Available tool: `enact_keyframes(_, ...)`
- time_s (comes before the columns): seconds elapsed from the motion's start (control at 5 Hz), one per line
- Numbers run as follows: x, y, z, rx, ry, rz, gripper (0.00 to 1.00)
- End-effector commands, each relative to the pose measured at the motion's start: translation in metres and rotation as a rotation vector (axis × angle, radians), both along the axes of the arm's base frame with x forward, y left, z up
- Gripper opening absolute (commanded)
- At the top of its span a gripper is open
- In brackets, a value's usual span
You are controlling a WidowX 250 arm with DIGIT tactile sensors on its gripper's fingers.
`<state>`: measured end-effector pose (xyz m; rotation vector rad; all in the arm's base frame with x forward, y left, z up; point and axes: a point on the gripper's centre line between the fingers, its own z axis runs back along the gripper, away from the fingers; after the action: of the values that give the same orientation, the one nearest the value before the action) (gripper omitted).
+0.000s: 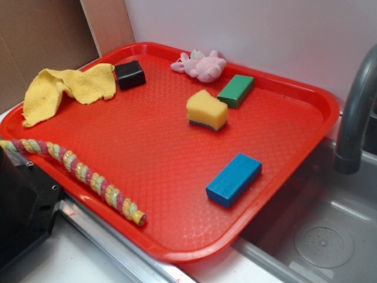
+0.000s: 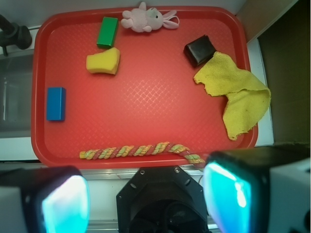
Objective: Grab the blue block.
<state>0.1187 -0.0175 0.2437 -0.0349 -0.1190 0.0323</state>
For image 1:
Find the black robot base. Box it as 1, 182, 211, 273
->
1, 149, 64, 273

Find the blue rectangular block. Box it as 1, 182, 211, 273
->
206, 153, 262, 208

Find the green rectangular block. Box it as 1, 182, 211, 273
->
217, 75, 254, 108

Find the black rectangular block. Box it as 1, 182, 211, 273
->
115, 60, 146, 90

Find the red plastic tray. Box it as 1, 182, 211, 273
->
1, 43, 339, 263

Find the yellow sponge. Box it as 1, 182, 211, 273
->
186, 90, 228, 131

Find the pink plush toy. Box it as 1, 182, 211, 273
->
170, 50, 227, 83

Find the yellow cloth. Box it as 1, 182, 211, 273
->
23, 63, 116, 127

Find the grey sink basin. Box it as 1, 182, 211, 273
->
233, 139, 376, 282

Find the grey faucet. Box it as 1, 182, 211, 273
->
333, 46, 376, 175

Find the brown cardboard panel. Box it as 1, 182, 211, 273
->
1, 1, 98, 113

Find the multicoloured braided rope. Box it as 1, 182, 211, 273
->
0, 139, 147, 227

